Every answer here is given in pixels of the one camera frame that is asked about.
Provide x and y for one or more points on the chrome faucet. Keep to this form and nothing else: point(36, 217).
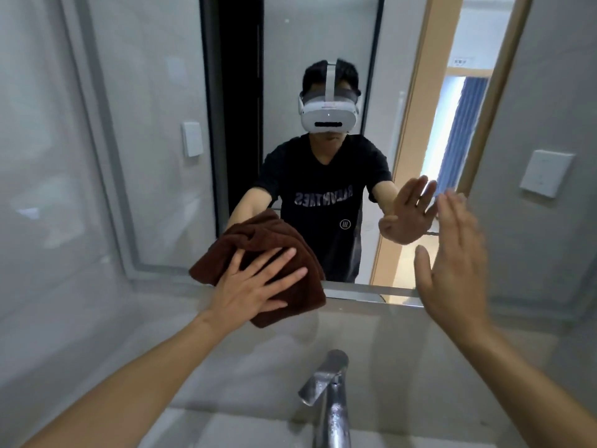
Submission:
point(329, 396)

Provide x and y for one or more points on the person's right forearm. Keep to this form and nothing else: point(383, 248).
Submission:
point(527, 396)

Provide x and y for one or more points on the white sink basin black rim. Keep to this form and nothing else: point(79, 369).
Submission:
point(261, 431)

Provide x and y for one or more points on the brown microfibre cloth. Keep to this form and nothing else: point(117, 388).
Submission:
point(275, 237)

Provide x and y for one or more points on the person's left hand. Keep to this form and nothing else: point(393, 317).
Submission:
point(247, 289)

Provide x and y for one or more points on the person's left forearm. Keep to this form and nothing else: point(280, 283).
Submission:
point(116, 391)

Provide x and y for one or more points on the person's right hand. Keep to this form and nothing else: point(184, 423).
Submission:
point(454, 275)

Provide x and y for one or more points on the wall mirror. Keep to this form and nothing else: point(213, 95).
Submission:
point(140, 111)

